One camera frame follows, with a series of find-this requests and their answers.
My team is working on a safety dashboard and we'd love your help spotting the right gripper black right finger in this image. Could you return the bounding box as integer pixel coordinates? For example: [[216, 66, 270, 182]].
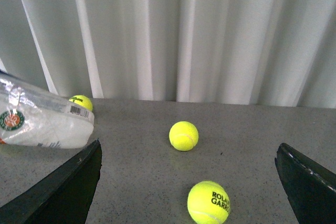
[[275, 143, 335, 223]]

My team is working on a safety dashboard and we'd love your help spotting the far Wilson 3 tennis ball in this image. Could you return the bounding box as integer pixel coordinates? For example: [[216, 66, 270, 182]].
[[69, 95, 93, 112]]

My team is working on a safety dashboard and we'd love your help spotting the Roland Garros tennis ball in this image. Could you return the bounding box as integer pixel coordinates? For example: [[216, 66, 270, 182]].
[[187, 180, 231, 224]]

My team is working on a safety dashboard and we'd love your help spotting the white pleated curtain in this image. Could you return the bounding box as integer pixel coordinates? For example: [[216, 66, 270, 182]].
[[1, 0, 335, 108]]

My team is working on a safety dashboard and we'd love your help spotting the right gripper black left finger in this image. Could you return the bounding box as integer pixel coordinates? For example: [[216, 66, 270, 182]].
[[1, 140, 102, 223]]

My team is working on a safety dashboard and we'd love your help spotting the yellow tennis ball right middle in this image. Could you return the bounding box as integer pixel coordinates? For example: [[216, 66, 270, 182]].
[[169, 121, 199, 152]]

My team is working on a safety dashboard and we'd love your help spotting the clear Wilson tennis ball can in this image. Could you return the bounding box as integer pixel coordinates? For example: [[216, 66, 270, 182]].
[[1, 72, 95, 148]]

